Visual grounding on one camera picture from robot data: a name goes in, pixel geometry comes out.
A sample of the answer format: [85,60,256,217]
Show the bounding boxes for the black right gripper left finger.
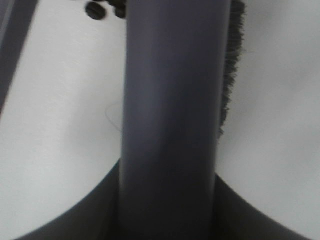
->
[19,162,119,240]

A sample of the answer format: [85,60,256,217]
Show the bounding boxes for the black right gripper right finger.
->
[212,173,320,240]

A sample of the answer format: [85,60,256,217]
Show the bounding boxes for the grey brush with black bristles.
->
[118,0,246,240]

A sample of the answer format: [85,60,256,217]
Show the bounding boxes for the grey plastic dustpan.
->
[0,0,38,110]

